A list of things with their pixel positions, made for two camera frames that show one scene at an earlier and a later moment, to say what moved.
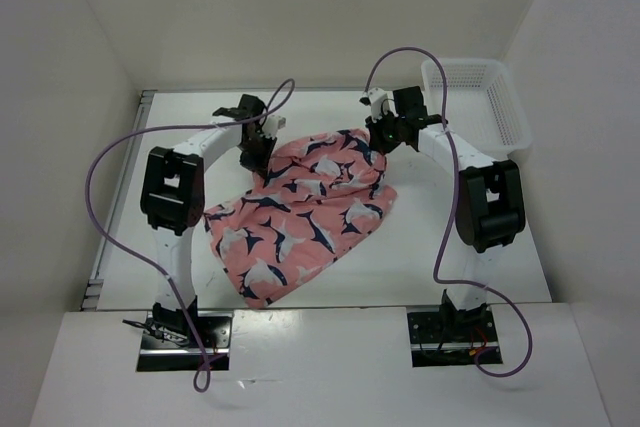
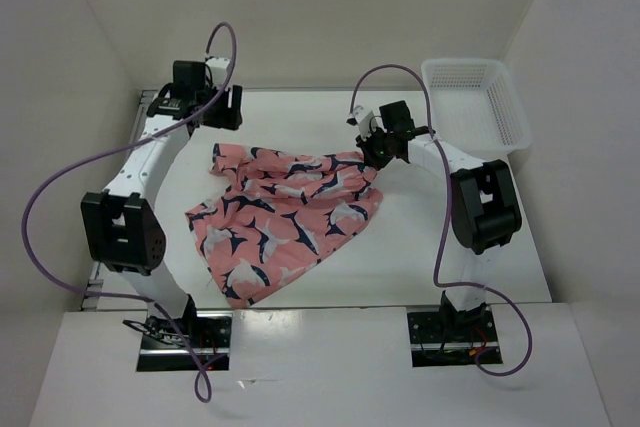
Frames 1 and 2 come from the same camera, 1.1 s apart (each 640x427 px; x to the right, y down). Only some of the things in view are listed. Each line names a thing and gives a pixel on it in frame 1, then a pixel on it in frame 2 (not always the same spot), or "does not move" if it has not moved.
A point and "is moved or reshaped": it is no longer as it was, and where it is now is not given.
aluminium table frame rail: x=94 y=291 does not move
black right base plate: x=444 y=337 does not move
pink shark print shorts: x=316 y=196 is moved or reshaped
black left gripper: x=259 y=165 -> x=223 y=120
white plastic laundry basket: x=484 y=106 does not move
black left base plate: x=215 y=333 does not move
